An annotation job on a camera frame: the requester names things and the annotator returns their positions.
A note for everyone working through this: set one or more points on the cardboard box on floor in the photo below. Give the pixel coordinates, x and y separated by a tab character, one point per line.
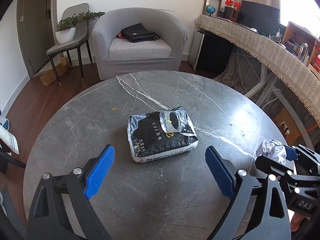
49	76

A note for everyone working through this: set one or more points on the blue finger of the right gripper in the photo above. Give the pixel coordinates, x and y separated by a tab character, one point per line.
291	153

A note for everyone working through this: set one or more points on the black monitor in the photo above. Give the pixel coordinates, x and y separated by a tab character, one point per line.
262	17

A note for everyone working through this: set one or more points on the picture frame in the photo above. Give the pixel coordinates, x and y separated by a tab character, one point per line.
215	3

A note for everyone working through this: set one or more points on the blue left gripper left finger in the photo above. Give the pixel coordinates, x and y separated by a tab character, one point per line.
98	171

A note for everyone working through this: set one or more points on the white paper ball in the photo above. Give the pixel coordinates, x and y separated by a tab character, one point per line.
272	149

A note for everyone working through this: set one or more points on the dark brown speaker box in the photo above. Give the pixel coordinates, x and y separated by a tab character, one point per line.
230	14

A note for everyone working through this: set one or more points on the black handbag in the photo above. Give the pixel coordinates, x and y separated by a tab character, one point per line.
137	33

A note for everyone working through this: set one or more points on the grey door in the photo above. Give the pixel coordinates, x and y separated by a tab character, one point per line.
35	19

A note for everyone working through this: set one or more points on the white patterned tablecloth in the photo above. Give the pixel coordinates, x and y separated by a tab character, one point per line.
9	140

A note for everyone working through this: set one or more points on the wooden shelf organizer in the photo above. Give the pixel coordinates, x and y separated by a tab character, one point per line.
301	43

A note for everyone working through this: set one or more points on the round grey marble table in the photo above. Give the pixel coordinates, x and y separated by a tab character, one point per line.
170	198

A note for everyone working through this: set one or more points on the grey dining chair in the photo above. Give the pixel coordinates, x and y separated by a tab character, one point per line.
81	37

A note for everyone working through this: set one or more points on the black silver foil bag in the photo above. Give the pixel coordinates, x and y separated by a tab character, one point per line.
161	134

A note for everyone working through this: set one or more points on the grey armchair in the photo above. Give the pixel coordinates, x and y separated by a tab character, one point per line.
118	56

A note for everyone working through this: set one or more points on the small red flags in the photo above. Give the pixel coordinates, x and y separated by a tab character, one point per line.
233	4

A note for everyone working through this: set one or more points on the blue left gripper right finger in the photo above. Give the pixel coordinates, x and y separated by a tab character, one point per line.
223	172

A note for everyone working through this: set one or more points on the potted bonsai white pot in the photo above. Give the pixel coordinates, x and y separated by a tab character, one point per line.
66	27

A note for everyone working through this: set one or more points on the silver black computer case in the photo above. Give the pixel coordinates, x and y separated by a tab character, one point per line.
210	52

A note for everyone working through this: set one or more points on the small blue globe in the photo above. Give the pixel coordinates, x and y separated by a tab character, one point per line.
210	10

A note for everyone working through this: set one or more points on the beige fringed desk cloth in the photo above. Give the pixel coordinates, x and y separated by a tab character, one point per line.
299	78

